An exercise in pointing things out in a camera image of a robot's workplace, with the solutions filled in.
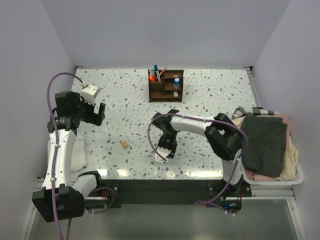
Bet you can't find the brown wooden desk organizer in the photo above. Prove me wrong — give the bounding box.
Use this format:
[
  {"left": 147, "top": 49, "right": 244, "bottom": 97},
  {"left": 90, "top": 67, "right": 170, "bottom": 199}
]
[{"left": 147, "top": 69, "right": 184, "bottom": 103}]

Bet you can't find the cream knit cloth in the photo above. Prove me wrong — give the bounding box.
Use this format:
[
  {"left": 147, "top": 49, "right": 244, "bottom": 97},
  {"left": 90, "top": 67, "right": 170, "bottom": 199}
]
[{"left": 231, "top": 116, "right": 300, "bottom": 182}]

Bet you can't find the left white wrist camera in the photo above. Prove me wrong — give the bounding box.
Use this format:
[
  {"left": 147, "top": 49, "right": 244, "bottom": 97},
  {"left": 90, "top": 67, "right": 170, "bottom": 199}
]
[{"left": 80, "top": 84, "right": 100, "bottom": 106}]

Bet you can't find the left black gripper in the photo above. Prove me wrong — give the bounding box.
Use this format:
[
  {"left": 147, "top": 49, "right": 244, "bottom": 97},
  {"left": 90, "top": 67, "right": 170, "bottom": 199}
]
[{"left": 72, "top": 92, "right": 105, "bottom": 126}]

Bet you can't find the purple cable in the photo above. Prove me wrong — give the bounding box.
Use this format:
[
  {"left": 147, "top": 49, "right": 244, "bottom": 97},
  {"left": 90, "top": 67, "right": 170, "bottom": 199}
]
[
  {"left": 46, "top": 72, "right": 116, "bottom": 240},
  {"left": 147, "top": 113, "right": 250, "bottom": 216}
]

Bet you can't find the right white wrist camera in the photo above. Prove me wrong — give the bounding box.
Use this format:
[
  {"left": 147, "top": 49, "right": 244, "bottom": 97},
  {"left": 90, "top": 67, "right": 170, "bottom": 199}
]
[{"left": 154, "top": 147, "right": 171, "bottom": 164}]

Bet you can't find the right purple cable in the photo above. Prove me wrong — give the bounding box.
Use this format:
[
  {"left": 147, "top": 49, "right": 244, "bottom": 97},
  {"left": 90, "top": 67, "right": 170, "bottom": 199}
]
[{"left": 147, "top": 113, "right": 250, "bottom": 216}]

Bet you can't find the white laundry tray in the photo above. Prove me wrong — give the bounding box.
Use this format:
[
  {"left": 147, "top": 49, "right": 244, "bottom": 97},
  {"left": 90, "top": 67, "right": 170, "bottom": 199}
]
[{"left": 240, "top": 114, "right": 304, "bottom": 186}]

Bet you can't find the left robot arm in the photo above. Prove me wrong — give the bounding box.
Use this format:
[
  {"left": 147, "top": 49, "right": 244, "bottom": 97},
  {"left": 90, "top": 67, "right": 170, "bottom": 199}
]
[{"left": 32, "top": 87, "right": 106, "bottom": 223}]

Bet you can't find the black orange marker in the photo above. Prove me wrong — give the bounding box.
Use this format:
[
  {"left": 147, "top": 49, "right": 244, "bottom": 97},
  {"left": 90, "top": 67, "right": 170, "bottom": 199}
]
[{"left": 149, "top": 75, "right": 156, "bottom": 82}]

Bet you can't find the black white striped cloth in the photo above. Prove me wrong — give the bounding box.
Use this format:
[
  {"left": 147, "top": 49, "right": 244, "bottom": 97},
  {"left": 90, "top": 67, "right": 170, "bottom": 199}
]
[{"left": 231, "top": 107, "right": 280, "bottom": 120}]

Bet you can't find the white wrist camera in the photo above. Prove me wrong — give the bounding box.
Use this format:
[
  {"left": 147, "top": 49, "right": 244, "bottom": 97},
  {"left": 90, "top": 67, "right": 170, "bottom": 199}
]
[
  {"left": 154, "top": 147, "right": 171, "bottom": 164},
  {"left": 80, "top": 84, "right": 100, "bottom": 106}
]

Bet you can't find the blue capped white marker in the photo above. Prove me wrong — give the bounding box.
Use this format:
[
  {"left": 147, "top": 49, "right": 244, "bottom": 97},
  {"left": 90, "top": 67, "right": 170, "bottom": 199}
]
[{"left": 153, "top": 65, "right": 161, "bottom": 82}]

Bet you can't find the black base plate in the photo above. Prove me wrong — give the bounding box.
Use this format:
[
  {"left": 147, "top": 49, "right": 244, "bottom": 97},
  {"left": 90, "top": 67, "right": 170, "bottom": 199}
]
[{"left": 74, "top": 177, "right": 253, "bottom": 209}]

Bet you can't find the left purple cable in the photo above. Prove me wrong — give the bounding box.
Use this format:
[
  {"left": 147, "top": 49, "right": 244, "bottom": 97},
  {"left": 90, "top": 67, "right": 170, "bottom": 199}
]
[{"left": 46, "top": 72, "right": 116, "bottom": 240}]

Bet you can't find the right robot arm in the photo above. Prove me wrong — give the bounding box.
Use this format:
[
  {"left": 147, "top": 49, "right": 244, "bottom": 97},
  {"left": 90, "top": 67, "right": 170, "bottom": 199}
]
[{"left": 147, "top": 109, "right": 249, "bottom": 197}]

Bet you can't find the aluminium frame rail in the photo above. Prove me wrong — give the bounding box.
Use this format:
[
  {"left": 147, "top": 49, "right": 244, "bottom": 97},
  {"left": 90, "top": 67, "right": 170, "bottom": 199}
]
[{"left": 97, "top": 179, "right": 295, "bottom": 203}]

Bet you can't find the dark grey dotted cloth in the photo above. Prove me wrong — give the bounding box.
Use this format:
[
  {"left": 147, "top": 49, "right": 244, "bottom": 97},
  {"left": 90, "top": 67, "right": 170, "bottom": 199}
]
[{"left": 241, "top": 116, "right": 288, "bottom": 178}]

